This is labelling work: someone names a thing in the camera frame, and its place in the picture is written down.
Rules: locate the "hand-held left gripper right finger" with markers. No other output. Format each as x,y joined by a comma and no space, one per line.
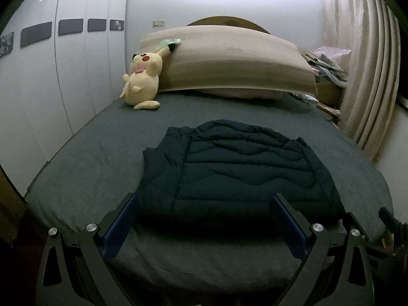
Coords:
291,226

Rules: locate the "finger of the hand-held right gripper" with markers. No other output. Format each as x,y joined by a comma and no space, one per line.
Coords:
390,218

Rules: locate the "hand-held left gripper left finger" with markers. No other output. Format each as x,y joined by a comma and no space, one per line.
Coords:
119,226

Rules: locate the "dark puffer jacket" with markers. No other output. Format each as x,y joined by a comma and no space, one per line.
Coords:
239,172

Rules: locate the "bed with grey sheet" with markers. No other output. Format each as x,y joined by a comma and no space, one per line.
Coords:
95,159

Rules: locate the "wooden bedside table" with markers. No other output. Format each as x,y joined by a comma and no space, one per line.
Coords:
328,97

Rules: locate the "yellow plush toy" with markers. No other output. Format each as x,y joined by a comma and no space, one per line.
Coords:
143,79

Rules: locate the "cream curtain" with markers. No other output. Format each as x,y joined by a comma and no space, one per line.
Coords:
363,70

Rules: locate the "white wardrobe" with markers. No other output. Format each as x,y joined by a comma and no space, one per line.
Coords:
79,79

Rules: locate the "beige headboard cushion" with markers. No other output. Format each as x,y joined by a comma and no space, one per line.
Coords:
229,60

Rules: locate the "green packet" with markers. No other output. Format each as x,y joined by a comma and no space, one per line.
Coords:
169,42

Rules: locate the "round wooden headboard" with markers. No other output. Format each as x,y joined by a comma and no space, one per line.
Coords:
223,22

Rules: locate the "wall switch plate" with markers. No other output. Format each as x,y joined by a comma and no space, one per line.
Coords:
158,23

